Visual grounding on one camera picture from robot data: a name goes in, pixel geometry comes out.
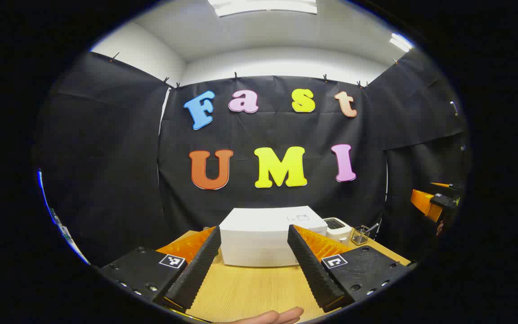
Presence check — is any large ceiling light panel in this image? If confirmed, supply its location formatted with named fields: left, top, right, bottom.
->
left=207, top=0, right=318, bottom=18

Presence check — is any white toaster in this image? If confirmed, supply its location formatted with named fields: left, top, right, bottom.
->
left=323, top=217, right=353, bottom=246

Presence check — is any wire mesh utensil holder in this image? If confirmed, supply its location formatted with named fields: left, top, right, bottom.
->
left=351, top=224, right=380, bottom=246

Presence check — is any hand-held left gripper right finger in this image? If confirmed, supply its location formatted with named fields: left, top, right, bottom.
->
left=287, top=224, right=411, bottom=313

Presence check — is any small ceiling light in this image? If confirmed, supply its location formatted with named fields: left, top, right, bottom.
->
left=389, top=32, right=415, bottom=52

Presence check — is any black backdrop cloth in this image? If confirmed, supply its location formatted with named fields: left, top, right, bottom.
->
left=34, top=47, right=471, bottom=268

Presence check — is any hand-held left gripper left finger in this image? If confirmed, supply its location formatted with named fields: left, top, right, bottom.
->
left=99, top=226, right=222, bottom=311

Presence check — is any white microwave oven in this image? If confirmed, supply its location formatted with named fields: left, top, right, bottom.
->
left=219, top=206, right=328, bottom=267

